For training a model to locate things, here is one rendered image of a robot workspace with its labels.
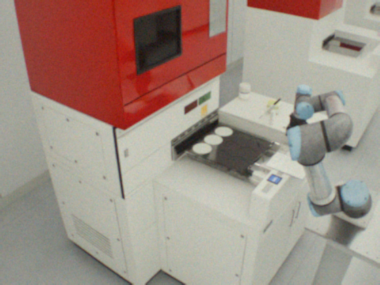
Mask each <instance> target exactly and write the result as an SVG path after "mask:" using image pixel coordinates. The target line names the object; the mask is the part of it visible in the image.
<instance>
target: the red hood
mask: <svg viewBox="0 0 380 285"><path fill-rule="evenodd" d="M14 5H15V10H16V18H17V23H18V29H19V34H20V40H21V45H22V51H23V54H24V60H25V66H26V72H27V75H28V81H29V84H30V89H31V91H33V92H35V93H37V94H41V95H42V96H45V97H46V98H49V99H51V100H55V101H57V102H59V103H61V104H63V105H65V106H67V107H70V108H72V109H74V110H76V111H81V112H82V113H85V114H86V115H89V116H91V117H94V118H96V119H98V120H100V121H103V122H105V123H107V124H110V125H112V126H115V127H116V128H119V129H121V130H124V131H125V130H127V129H128V128H130V127H132V126H133V125H135V124H137V123H138V122H140V121H142V120H144V119H145V118H146V117H148V116H150V115H152V114H154V113H155V112H157V111H159V110H160V109H162V108H164V107H165V106H167V105H169V104H170V103H173V102H174V101H176V100H178V98H180V97H182V96H184V95H185V94H187V93H189V92H190V91H192V90H194V89H196V88H198V87H200V86H202V85H203V84H205V83H206V82H208V81H210V80H211V79H214V78H215V77H217V76H218V75H220V74H222V73H224V72H226V71H227V70H226V62H227V37H228V27H227V24H228V11H229V0H14Z"/></svg>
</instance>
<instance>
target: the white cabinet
mask: <svg viewBox="0 0 380 285"><path fill-rule="evenodd" d="M153 186H154V196H155V214H156V224H157V232H158V242H159V259H160V266H161V269H163V270H164V271H165V273H166V274H167V275H169V276H170V277H172V278H174V279H175V280H178V281H179V282H181V283H182V284H184V285H268V283H269V282H270V281H271V279H272V278H273V276H274V275H275V274H276V272H277V270H278V269H279V268H280V266H281V265H282V263H283V262H284V260H285V258H286V257H287V256H288V254H289V253H290V251H291V250H292V248H293V247H294V246H295V244H296V243H297V242H298V240H299V238H300V237H301V235H302V234H303V232H304V230H305V229H304V228H305V224H306V220H307V217H308V214H309V205H308V203H307V193H308V192H309V191H310V187H309V183H308V180H307V177H305V179H304V180H303V181H302V180H299V181H298V183H297V184H296V185H295V187H294V189H293V190H292V191H291V192H290V194H289V195H288V196H287V198H286V199H285V201H284V202H283V203H282V205H281V206H280V207H279V208H278V210H277V211H276V212H275V214H274V215H273V216H272V217H271V218H270V219H269V220H268V221H267V223H266V224H265V226H264V227H263V228H262V229H261V230H260V231H257V230H255V229H253V228H251V227H249V226H246V225H244V224H242V223H240V222H238V221H236V220H234V219H232V218H230V217H228V216H225V215H224V214H221V213H219V212H217V211H215V210H213V209H211V208H209V207H207V206H205V205H203V204H201V203H199V202H196V201H194V200H192V199H189V198H188V197H185V196H184V195H181V194H179V193H177V192H175V191H173V190H171V189H169V188H167V187H164V186H162V185H160V184H158V183H157V182H155V181H153Z"/></svg>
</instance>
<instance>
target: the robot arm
mask: <svg viewBox="0 0 380 285"><path fill-rule="evenodd" d="M311 95H312V88H311V87H310V86H308V85H298V86H297V89H296V93H295V98H294V110H293V112H292V113H291V114H290V115H289V118H290V121H289V124H288V125H287V126H286V129H287V131H286V136H287V137H288V148H289V152H290V159H291V160H292V161H297V162H298V163H299V164H300V165H302V167H303V169H304V172H305V175H306V177H307V180H308V183H309V187H310V191H309V192H308V193H307V203H308V205H309V210H310V212H311V213H312V215H313V216H314V217H317V216H324V215H329V214H334V213H336V212H343V213H344V214H345V215H346V216H348V217H349V218H352V219H360V218H362V217H364V216H366V215H367V214H368V213H369V212H370V210H371V208H372V204H373V202H372V198H371V195H370V194H369V192H368V187H367V186H366V185H365V184H364V183H363V182H362V181H361V180H358V179H350V180H348V181H347V182H346V183H345V184H344V185H338V186H335V187H334V186H333V184H332V183H330V181H329V178H328V172H327V169H326V166H325V163H324V158H325V155H326V153H330V152H333V151H337V150H339V149H340V148H342V147H343V146H344V145H345V144H346V143H347V142H348V140H349V139H350V137H351V135H352V133H353V122H352V119H351V117H350V116H349V115H347V114H346V113H345V109H344V107H343V106H344V105H345V99H344V96H343V92H342V90H334V91H332V92H329V93H323V94H320V95H317V96H313V97H311ZM322 111H326V113H327V116H328V119H324V120H322V121H317V122H313V123H307V122H306V121H307V120H308V119H311V118H312V116H313V114H315V113H319V112H322Z"/></svg>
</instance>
